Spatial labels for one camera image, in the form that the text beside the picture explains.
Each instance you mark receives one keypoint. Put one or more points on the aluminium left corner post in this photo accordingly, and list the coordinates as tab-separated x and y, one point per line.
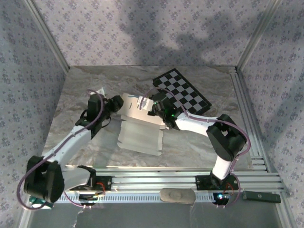
47	35

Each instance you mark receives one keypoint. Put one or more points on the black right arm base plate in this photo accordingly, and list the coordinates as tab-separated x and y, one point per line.
204	183

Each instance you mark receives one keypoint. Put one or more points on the aluminium corner post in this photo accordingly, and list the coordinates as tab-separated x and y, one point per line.
259	35
47	35

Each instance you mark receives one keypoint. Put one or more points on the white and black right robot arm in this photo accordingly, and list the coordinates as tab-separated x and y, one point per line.
194	123

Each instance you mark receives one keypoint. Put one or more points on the white and blue paper box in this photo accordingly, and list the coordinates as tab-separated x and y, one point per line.
140	135

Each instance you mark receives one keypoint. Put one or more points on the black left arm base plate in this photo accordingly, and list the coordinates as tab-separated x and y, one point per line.
104	183

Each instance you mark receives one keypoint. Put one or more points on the green tape roll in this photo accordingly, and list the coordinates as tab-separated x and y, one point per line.
38	203

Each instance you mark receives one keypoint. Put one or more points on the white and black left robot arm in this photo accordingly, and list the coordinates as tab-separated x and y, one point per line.
69	145

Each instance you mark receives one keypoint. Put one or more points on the grey oval pad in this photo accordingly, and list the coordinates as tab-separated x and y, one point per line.
177	196

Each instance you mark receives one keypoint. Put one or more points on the black rectangular bar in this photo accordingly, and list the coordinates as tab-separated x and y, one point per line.
261	197

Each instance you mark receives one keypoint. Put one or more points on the aluminium side rail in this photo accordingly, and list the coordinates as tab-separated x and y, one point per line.
244	107

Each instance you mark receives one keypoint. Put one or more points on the aluminium right corner post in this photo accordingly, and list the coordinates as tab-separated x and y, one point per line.
259	35

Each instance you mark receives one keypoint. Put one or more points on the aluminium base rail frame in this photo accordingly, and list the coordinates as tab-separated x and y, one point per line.
154	180

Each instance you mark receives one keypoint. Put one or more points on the black and white checkerboard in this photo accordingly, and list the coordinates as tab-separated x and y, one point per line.
180	88

